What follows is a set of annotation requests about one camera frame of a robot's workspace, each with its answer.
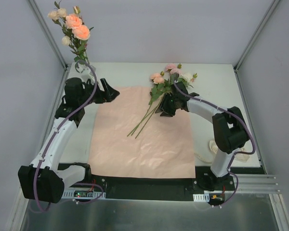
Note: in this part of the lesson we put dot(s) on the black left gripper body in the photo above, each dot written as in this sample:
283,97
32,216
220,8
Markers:
100,91

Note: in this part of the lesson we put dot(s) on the shiny metal front panel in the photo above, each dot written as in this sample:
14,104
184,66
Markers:
242,213

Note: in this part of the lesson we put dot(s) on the front aluminium rail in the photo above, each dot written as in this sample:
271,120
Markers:
258,184

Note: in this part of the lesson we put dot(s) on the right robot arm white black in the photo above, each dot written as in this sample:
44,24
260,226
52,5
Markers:
229,127

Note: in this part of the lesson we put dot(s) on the aluminium frame post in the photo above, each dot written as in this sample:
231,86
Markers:
47,33
252,41

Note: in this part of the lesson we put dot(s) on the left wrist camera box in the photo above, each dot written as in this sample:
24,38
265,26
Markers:
82,70

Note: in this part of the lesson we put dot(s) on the right white cable duct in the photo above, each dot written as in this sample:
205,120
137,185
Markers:
208,197

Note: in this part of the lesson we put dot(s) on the pink rose stem with bud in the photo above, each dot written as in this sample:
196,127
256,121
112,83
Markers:
78,33

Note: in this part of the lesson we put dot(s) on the peach flower stem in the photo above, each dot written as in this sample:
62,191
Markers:
57,15

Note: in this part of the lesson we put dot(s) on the right aluminium frame post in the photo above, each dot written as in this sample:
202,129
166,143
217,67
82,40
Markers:
252,41

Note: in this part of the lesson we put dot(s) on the clear glass vase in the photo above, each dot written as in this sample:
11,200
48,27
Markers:
91,70

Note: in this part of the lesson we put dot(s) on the pink artificial flower bouquet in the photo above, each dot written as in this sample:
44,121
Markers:
161,85

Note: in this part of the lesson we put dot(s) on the cream ribbon gold lettering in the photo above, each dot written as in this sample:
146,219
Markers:
217,153

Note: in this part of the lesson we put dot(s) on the pink wrapping paper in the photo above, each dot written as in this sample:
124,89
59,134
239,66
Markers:
124,146

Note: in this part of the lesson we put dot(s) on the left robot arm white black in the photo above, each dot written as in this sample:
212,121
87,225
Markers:
42,180

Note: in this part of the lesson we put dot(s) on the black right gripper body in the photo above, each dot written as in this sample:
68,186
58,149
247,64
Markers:
168,105

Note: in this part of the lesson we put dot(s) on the left aluminium frame post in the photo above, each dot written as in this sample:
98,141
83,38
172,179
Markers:
47,33

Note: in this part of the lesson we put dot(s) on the white rose stem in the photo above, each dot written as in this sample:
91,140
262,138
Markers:
188,79

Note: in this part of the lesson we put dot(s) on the left white cable duct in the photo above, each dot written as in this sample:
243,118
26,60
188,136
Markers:
81,194

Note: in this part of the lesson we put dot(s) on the white cable duct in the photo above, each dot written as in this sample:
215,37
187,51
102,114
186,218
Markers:
208,197
81,194

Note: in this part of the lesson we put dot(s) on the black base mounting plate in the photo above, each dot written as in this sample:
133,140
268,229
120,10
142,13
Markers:
169,189

